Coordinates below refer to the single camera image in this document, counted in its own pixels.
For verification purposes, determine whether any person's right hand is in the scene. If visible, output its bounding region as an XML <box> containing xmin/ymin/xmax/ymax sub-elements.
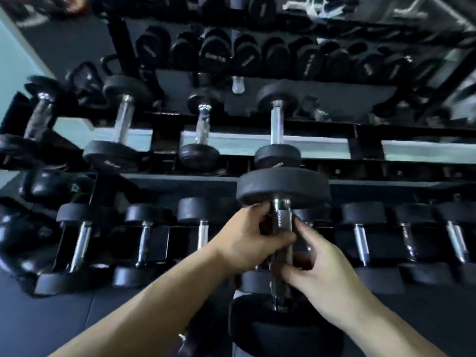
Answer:
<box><xmin>278</xmin><ymin>218</ymin><xmax>381</xmax><ymax>332</ymax></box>

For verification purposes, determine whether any person's left hand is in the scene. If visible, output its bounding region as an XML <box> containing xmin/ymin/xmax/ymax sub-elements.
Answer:
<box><xmin>207</xmin><ymin>201</ymin><xmax>297</xmax><ymax>280</ymax></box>

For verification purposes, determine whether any large black round dumbbell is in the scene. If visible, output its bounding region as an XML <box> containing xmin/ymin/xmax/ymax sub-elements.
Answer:
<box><xmin>229</xmin><ymin>167</ymin><xmax>345</xmax><ymax>357</ymax></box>

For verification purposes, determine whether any row of black dumbbells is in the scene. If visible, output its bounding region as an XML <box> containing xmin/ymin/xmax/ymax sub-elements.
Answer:
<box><xmin>33</xmin><ymin>196</ymin><xmax>476</xmax><ymax>298</ymax></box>

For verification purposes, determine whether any medium black round dumbbell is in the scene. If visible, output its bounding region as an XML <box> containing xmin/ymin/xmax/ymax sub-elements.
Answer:
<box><xmin>254</xmin><ymin>82</ymin><xmax>302</xmax><ymax>170</ymax></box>
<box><xmin>82</xmin><ymin>74</ymin><xmax>154</xmax><ymax>175</ymax></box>

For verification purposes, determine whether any small black round dumbbell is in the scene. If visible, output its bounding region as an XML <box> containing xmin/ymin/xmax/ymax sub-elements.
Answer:
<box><xmin>0</xmin><ymin>75</ymin><xmax>66</xmax><ymax>170</ymax></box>
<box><xmin>178</xmin><ymin>93</ymin><xmax>221</xmax><ymax>174</ymax></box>

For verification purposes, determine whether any black metal dumbbell rack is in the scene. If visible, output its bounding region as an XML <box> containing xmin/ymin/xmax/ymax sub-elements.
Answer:
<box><xmin>0</xmin><ymin>91</ymin><xmax>476</xmax><ymax>298</ymax></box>

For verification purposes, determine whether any person's left forearm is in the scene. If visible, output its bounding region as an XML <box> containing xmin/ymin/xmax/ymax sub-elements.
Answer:
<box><xmin>48</xmin><ymin>243</ymin><xmax>231</xmax><ymax>357</ymax></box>

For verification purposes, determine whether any black rubber floor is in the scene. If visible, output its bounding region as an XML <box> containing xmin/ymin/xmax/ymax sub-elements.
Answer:
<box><xmin>0</xmin><ymin>256</ymin><xmax>476</xmax><ymax>357</ymax></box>

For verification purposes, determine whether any glossy black kettlebell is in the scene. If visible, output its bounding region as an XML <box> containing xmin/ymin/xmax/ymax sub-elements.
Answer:
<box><xmin>18</xmin><ymin>170</ymin><xmax>96</xmax><ymax>205</ymax></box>
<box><xmin>0</xmin><ymin>196</ymin><xmax>62</xmax><ymax>294</ymax></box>

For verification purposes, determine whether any large wall mirror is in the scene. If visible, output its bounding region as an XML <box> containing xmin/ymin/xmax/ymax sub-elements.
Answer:
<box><xmin>11</xmin><ymin>0</ymin><xmax>476</xmax><ymax>127</ymax></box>

